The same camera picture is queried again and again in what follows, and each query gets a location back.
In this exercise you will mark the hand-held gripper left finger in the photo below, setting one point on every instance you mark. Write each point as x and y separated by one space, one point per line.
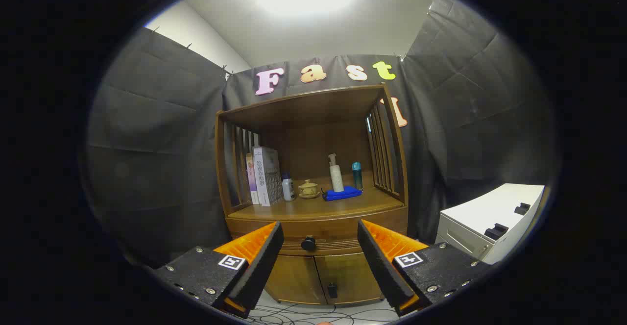
262 266

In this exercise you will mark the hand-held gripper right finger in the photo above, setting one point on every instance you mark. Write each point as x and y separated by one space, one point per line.
382 266

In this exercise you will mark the black drawer knob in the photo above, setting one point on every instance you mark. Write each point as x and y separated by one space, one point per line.
308 243

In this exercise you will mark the wooden cabinet door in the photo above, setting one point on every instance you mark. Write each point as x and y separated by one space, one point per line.
352 278
294 278

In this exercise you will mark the wooden countertop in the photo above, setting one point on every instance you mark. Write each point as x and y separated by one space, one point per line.
313 208

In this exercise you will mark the white drawer unit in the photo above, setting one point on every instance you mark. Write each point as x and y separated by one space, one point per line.
490 212

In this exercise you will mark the brown wooden cabinet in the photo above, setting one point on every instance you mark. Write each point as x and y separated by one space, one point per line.
313 109

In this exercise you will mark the folded blue cloth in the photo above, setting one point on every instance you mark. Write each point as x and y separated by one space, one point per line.
343 193

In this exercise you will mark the white bottle with blue cap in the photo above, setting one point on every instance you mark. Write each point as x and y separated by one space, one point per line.
288 187

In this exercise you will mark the thin pink book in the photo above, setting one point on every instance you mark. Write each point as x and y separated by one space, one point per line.
251 178

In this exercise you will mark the yellow lidded teacup with saucer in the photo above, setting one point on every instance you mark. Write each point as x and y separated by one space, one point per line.
308 188

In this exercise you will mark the white patterned book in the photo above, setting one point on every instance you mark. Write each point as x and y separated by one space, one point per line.
267 175

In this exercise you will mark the clear blue bottle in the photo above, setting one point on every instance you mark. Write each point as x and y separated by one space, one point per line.
357 174

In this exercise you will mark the white pump bottle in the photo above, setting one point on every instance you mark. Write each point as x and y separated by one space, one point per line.
336 175

